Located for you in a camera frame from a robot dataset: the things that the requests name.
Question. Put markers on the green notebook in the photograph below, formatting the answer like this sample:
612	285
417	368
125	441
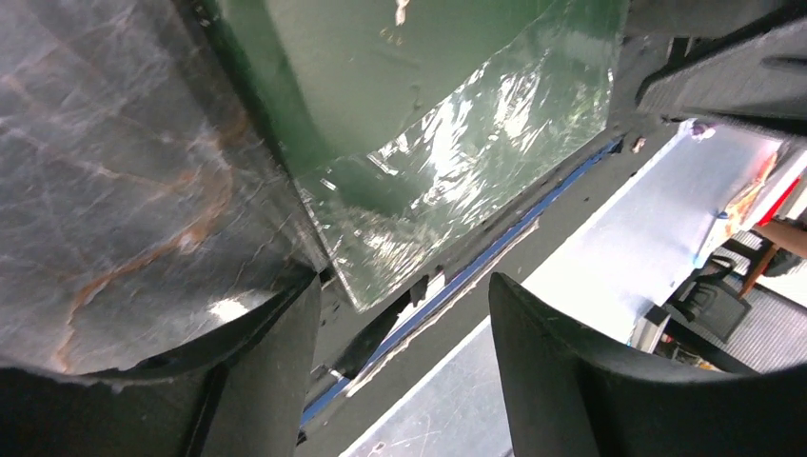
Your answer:
406	125

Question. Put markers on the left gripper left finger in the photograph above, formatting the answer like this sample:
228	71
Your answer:
236	391

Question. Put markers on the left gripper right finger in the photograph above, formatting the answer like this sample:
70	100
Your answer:
570	390

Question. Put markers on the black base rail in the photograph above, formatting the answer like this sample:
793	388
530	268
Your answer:
417	349

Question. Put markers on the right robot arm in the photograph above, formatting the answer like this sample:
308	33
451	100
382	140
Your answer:
739	63

